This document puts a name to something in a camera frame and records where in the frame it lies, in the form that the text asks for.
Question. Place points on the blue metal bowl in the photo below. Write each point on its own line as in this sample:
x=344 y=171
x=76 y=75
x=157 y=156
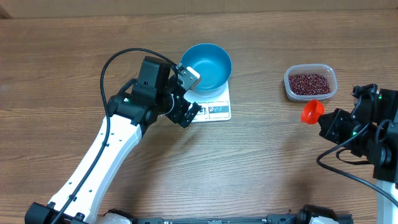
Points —
x=213 y=64

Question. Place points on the orange scoop with blue handle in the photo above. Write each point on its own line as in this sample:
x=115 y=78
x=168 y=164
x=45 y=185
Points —
x=312 y=111

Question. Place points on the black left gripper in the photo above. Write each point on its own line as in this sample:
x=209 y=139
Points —
x=179 y=114

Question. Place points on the clear plastic container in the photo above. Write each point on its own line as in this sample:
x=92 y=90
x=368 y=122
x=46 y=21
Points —
x=317 y=68

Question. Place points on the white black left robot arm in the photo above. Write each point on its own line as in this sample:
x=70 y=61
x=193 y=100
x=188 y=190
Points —
x=158 y=90

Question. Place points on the white digital kitchen scale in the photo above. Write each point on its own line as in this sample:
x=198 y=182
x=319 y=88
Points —
x=215 y=105

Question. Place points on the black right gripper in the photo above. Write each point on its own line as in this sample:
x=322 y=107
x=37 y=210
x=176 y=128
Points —
x=328 y=123

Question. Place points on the red beans in container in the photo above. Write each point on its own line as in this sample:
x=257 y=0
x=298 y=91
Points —
x=309 y=84

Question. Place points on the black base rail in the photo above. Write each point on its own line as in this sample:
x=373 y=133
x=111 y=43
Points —
x=308 y=214

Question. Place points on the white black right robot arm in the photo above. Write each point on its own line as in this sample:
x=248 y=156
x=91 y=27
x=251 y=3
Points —
x=369 y=130

